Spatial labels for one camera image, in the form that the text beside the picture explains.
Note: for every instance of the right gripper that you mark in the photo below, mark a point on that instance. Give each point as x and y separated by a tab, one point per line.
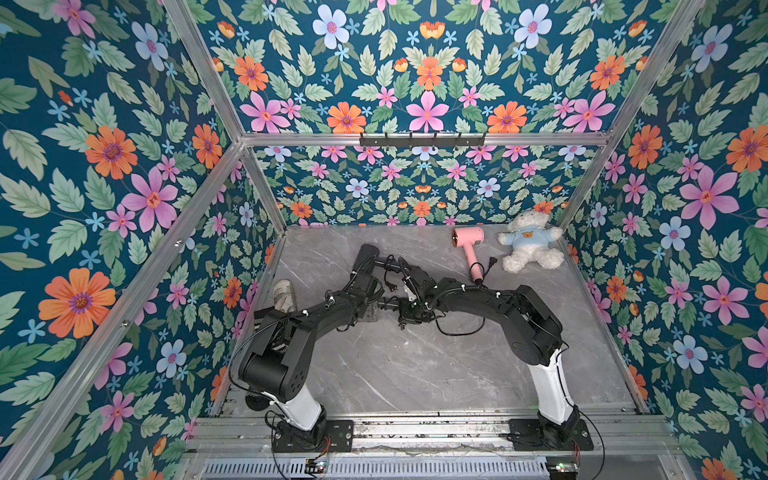
411	306

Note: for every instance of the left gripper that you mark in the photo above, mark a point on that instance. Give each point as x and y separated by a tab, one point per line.
371	310

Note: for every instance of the dark grey hair dryer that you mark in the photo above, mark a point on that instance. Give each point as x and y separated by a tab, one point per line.
375	258
384	309

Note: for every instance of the pink hair dryer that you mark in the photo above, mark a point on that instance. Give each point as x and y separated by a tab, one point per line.
467	238

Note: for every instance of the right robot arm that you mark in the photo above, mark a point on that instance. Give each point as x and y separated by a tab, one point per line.
532	331

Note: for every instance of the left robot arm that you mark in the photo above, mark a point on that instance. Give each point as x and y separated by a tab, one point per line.
276	362

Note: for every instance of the rolled beige cloth bundle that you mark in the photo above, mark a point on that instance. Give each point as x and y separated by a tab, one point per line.
284	299

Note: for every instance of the black white striped sock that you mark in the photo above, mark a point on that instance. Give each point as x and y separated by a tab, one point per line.
256	401

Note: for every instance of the white teddy bear blue shirt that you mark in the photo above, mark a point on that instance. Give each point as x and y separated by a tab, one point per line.
531	239

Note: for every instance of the white slotted vent strip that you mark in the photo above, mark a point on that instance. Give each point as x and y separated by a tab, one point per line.
378	468

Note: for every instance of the small green circuit board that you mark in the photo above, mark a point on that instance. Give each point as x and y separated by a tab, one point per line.
315	465

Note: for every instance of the black hook rail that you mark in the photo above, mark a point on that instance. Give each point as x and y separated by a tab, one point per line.
446	141

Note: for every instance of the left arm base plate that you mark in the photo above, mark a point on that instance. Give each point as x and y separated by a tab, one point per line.
327	436

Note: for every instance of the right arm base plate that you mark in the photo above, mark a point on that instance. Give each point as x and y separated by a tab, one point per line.
543	435

